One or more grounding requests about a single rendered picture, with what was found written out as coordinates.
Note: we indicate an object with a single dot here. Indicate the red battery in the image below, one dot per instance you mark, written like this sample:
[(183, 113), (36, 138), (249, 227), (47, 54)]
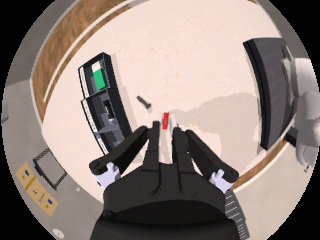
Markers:
[(165, 120)]

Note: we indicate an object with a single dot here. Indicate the green and white eraser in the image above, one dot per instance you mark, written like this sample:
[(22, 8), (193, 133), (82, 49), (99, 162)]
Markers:
[(99, 75)]

